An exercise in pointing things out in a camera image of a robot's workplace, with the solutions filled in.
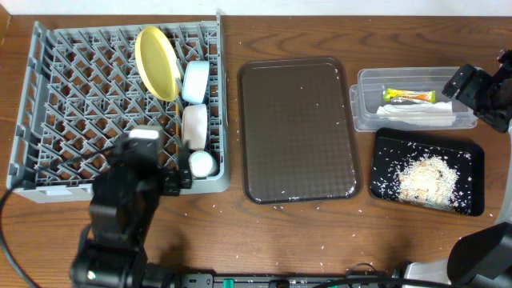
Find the grey plastic dish rack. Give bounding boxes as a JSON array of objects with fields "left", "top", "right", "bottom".
[{"left": 6, "top": 12, "right": 232, "bottom": 204}]

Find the black waste tray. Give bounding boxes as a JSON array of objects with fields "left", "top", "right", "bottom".
[{"left": 370, "top": 128, "right": 485, "bottom": 217}]

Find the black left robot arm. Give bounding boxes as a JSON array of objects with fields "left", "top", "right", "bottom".
[{"left": 70, "top": 126, "right": 193, "bottom": 288}]

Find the wooden chopstick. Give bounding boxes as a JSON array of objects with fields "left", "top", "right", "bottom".
[{"left": 174, "top": 100, "right": 182, "bottom": 154}]

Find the white crumpled napkin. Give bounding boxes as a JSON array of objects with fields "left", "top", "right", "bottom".
[{"left": 377, "top": 102, "right": 456, "bottom": 127}]

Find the clear plastic waste bin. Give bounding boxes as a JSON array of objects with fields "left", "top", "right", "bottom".
[{"left": 350, "top": 67, "right": 477, "bottom": 132}]

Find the brown serving tray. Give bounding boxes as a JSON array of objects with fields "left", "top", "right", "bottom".
[{"left": 238, "top": 57, "right": 362, "bottom": 205}]

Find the white plastic cup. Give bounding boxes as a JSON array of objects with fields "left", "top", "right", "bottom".
[{"left": 188, "top": 150, "right": 218, "bottom": 178}]

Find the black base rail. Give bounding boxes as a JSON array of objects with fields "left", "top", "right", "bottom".
[{"left": 175, "top": 271, "right": 453, "bottom": 288}]

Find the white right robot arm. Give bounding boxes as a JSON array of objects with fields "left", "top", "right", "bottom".
[{"left": 402, "top": 50, "right": 511, "bottom": 287}]

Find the light blue bowl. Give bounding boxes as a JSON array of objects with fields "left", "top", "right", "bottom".
[{"left": 182, "top": 61, "right": 210, "bottom": 105}]

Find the white round bowl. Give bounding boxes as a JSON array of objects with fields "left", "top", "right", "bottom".
[{"left": 182, "top": 104, "right": 208, "bottom": 150}]

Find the yellow round plate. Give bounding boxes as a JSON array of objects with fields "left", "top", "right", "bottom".
[{"left": 135, "top": 26, "right": 181, "bottom": 102}]

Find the yellow orange snack wrapper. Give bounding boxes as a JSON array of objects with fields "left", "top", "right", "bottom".
[{"left": 383, "top": 88, "right": 436, "bottom": 104}]

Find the pile of rice waste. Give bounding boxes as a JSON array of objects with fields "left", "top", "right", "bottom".
[{"left": 397, "top": 156, "right": 459, "bottom": 211}]

